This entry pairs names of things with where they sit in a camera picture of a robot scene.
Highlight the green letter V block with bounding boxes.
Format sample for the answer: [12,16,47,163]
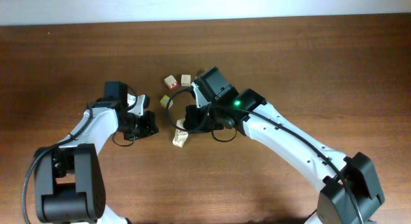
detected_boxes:
[177,119,185,129]

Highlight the blue letter D block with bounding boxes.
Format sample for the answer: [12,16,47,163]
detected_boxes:
[172,137,187,148]

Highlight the red number 6 block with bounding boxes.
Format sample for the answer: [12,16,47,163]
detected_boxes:
[175,129,189,141]

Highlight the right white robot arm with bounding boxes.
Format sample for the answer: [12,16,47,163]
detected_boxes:
[184,67,385,224]

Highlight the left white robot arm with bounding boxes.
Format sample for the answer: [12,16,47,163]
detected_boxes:
[26,82,159,223]

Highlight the yellow letter block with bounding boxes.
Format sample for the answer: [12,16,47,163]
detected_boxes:
[160,95,173,108]

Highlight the plain wooden picture block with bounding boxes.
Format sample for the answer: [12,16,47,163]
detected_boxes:
[180,74,191,87]

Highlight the block with red X side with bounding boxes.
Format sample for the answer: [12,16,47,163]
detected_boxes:
[164,75,178,89]

